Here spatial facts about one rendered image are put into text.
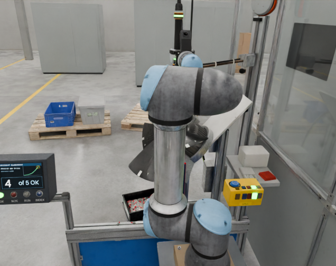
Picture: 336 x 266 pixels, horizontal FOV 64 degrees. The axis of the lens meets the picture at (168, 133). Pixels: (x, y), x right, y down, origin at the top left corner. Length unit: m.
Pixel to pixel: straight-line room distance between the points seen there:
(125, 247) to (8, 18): 13.69
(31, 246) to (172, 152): 2.11
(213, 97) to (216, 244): 0.45
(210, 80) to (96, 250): 1.13
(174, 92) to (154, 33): 6.28
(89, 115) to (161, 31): 3.30
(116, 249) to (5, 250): 1.39
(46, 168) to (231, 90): 0.83
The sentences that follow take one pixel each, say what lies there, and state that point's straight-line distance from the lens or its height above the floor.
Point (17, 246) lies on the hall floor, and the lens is 2.73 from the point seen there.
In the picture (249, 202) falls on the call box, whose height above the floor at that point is 1.00.
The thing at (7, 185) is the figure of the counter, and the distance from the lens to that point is 1.28.
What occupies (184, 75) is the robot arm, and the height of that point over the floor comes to 1.68.
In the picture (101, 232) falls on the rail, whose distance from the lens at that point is 1.41.
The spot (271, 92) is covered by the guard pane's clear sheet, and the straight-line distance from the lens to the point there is 2.01.
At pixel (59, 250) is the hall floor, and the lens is 2.56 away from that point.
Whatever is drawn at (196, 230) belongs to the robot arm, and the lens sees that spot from 0.84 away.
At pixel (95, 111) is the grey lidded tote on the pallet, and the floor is 0.36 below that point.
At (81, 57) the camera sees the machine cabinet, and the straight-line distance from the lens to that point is 8.67.
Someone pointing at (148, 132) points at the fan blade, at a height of 1.07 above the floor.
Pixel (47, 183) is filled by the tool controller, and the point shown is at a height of 1.16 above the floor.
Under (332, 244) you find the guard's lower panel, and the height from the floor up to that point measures 0.82.
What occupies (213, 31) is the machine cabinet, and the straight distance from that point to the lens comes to 7.09.
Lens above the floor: 1.81
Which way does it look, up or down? 24 degrees down
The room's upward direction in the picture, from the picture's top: 2 degrees clockwise
